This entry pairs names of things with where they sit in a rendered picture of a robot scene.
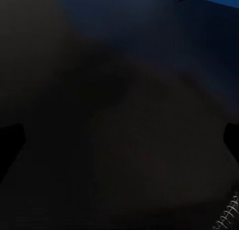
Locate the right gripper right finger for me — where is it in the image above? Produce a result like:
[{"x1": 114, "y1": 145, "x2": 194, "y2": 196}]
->
[{"x1": 223, "y1": 123, "x2": 239, "y2": 163}]

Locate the notebook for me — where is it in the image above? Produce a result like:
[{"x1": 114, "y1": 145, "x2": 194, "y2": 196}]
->
[{"x1": 213, "y1": 191, "x2": 239, "y2": 230}]

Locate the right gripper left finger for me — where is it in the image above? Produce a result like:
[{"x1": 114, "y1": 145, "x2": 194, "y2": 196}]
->
[{"x1": 0, "y1": 123, "x2": 26, "y2": 183}]

